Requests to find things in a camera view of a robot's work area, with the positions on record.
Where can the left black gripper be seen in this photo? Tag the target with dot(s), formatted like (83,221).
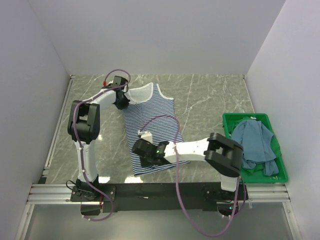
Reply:
(125,104)

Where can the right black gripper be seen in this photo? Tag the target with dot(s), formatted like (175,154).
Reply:
(145,164)

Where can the blue white striped tank top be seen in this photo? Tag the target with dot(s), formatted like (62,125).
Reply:
(151,111)

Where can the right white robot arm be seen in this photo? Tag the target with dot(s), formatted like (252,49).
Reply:
(223,154)

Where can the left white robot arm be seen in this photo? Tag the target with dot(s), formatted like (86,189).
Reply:
(84,128)

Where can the green tank top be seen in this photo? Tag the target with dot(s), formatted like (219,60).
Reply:
(274,144)

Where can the light blue tank top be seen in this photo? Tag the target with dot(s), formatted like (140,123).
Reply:
(256,141)

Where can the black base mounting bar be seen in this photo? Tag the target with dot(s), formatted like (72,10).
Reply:
(154,196)

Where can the green plastic bin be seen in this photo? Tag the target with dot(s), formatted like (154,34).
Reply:
(228,123)

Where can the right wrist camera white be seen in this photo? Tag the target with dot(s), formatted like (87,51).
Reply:
(145,135)

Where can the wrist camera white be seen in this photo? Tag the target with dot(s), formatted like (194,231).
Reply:
(145,135)
(108,85)

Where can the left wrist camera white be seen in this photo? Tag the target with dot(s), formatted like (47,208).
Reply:
(108,85)

